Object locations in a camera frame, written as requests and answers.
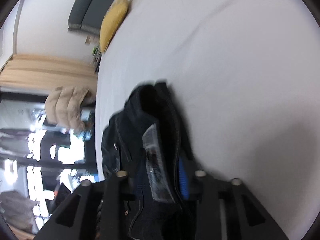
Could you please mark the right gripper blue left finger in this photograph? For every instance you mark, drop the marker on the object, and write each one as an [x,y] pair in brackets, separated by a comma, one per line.
[76,216]

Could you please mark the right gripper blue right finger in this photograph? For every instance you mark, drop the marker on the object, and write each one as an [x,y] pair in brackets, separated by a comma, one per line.
[224,209]

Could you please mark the black denim pants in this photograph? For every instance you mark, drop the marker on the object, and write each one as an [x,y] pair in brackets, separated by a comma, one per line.
[148,140]

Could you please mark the beige puffer jacket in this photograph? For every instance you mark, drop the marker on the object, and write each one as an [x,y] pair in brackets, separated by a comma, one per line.
[64,104]

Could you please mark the dark grey nightstand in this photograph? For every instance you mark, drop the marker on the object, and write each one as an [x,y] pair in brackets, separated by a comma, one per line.
[96,58]

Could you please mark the beige curtain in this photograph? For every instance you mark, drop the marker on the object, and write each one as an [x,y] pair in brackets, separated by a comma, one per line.
[47,72]

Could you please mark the bed with white sheet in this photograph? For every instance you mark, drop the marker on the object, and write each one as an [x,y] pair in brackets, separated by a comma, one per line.
[245,75]

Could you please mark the yellow cushion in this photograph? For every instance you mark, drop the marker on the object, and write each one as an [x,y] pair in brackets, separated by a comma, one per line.
[111,22]

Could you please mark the dark grey upholstered headboard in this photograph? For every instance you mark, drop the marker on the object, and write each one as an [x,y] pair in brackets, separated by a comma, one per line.
[86,16]

